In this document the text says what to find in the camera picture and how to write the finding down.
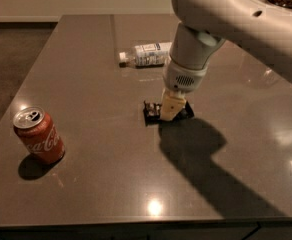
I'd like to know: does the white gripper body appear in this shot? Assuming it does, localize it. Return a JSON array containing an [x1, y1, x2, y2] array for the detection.
[[163, 60, 207, 93]]

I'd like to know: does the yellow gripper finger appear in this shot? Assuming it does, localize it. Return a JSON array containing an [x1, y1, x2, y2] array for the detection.
[[160, 88, 186, 121]]

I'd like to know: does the black rxbar chocolate wrapper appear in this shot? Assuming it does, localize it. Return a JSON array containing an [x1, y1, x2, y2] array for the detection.
[[143, 102, 194, 126]]

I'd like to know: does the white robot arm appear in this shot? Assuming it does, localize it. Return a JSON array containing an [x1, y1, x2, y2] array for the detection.
[[160, 0, 292, 121]]

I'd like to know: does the clear plastic bottle blue label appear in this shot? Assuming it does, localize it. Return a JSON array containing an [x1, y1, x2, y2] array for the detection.
[[119, 42, 172, 68]]

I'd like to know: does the red coca-cola can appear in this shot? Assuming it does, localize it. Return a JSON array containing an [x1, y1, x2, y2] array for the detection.
[[13, 107, 65, 165]]

